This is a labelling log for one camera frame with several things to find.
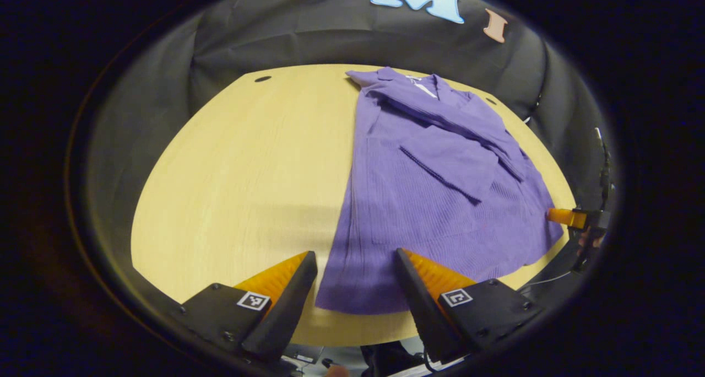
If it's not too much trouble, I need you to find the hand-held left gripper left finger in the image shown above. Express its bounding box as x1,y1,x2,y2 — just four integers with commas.
175,250,319,362

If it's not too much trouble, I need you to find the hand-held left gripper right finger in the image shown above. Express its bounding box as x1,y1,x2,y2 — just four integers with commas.
394,248,543,365

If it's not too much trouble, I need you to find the purple knit shirt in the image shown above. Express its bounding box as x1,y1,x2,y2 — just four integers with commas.
315,66,565,316

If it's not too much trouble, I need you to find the dark object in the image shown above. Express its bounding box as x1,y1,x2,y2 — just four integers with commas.
361,341,427,376

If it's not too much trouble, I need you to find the black backdrop cloth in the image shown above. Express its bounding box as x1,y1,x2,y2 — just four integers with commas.
83,0,615,311

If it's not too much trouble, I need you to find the white cable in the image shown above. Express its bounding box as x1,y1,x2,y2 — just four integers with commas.
520,271,572,289

